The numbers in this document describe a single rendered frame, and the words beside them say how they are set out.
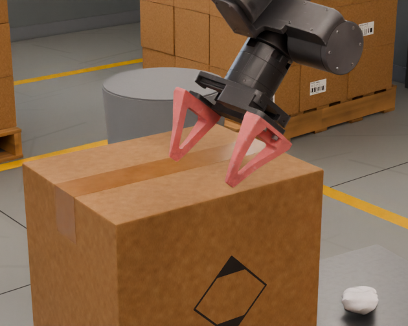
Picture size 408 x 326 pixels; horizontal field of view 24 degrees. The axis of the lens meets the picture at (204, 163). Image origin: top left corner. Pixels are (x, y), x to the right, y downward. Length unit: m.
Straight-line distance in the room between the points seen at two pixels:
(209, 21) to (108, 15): 2.92
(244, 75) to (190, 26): 3.68
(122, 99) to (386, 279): 1.90
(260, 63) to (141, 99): 2.26
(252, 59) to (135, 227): 0.22
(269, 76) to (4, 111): 3.58
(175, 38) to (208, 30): 0.27
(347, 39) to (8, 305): 2.39
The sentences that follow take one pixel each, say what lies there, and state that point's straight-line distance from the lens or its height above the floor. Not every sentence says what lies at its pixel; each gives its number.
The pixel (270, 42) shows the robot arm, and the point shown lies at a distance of 1.03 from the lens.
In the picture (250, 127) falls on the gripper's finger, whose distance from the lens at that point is 0.97.
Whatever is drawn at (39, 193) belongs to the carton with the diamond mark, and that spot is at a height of 1.09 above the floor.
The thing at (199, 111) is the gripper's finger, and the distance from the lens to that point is 1.07.
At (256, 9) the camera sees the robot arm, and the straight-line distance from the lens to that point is 0.99.
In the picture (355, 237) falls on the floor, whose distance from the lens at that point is 3.72.
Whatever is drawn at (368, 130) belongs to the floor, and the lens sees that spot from 4.98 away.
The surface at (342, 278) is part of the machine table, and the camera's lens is 1.55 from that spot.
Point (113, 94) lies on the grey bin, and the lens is 3.35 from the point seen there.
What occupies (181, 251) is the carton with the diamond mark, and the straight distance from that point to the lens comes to 1.08.
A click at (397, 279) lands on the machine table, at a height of 0.83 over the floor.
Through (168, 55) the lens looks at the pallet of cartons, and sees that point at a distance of 4.88.
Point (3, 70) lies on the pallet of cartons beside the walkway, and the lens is 4.50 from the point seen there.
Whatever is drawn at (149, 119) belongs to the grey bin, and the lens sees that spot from 3.28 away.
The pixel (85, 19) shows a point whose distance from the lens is 7.33.
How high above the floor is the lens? 1.53
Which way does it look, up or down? 20 degrees down
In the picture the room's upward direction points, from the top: straight up
